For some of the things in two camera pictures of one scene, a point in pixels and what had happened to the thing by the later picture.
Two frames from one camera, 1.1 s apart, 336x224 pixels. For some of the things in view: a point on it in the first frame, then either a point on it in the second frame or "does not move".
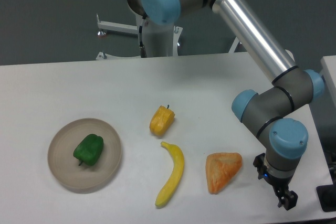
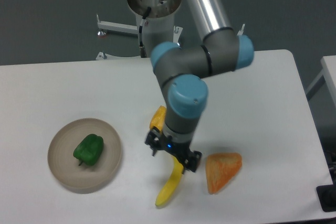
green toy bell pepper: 89,150 does not move
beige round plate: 65,166 does not move
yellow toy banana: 176,171 does not move
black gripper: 280,185 to 189,158
